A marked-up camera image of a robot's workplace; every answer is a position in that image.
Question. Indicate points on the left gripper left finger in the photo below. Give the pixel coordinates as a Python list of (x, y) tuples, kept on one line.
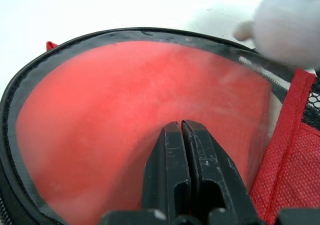
[(172, 165)]

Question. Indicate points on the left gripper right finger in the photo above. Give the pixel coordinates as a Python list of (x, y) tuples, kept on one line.
[(212, 175)]

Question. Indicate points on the red table tennis paddle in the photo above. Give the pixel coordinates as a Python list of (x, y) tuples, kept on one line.
[(100, 110)]

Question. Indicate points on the black clear paddle case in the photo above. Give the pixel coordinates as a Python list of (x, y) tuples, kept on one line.
[(280, 180)]

